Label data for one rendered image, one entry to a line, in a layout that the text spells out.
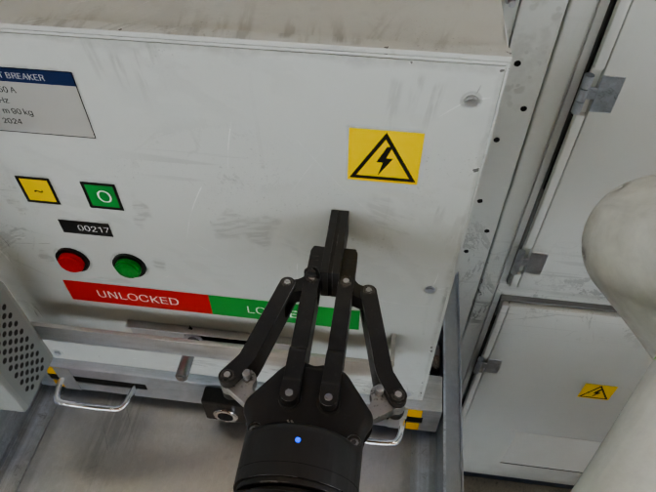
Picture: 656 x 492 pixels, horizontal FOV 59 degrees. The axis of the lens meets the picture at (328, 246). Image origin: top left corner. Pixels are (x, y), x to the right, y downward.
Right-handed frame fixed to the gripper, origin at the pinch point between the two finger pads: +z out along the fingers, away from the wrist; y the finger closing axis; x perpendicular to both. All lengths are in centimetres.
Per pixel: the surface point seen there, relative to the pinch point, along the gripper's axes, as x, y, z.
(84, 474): -38.3, -30.9, -8.3
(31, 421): -38, -41, -2
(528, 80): -2.2, 19.2, 31.5
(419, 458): -38.0, 11.3, -0.8
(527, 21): 4.9, 17.3, 31.5
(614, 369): -60, 49, 29
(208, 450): -38.4, -16.0, -3.2
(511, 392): -73, 33, 29
